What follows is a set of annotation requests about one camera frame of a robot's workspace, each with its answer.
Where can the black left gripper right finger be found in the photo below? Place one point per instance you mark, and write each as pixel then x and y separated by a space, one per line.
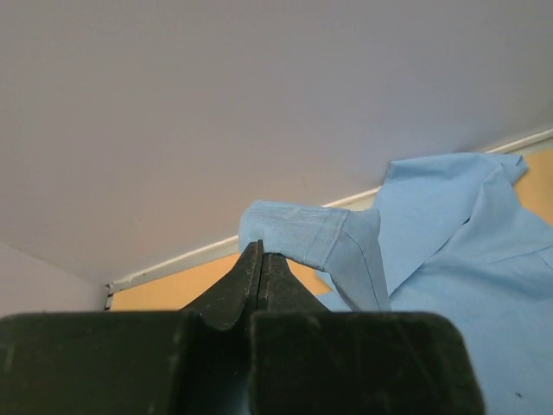
pixel 306 359

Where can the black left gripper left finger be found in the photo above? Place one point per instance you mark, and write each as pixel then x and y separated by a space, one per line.
pixel 190 361

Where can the light blue shirt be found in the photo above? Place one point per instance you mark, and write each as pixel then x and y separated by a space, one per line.
pixel 446 234

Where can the aluminium left side rail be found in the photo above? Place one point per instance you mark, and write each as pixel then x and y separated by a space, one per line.
pixel 111 290

